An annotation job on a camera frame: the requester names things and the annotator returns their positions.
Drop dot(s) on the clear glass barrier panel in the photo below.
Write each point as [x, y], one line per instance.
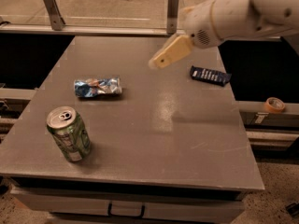
[97, 13]

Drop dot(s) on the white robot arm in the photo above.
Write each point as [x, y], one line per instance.
[213, 22]

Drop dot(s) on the orange tape roll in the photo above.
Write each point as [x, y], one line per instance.
[274, 105]

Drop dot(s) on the blue redbull can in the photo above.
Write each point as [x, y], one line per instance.
[93, 87]

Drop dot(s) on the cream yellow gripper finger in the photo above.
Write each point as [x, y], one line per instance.
[174, 49]

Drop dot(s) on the green soda can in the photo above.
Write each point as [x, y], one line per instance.
[68, 130]

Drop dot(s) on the grey drawer with black handle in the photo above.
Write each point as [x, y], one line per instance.
[116, 208]

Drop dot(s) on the left metal bracket post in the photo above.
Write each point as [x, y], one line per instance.
[56, 20]

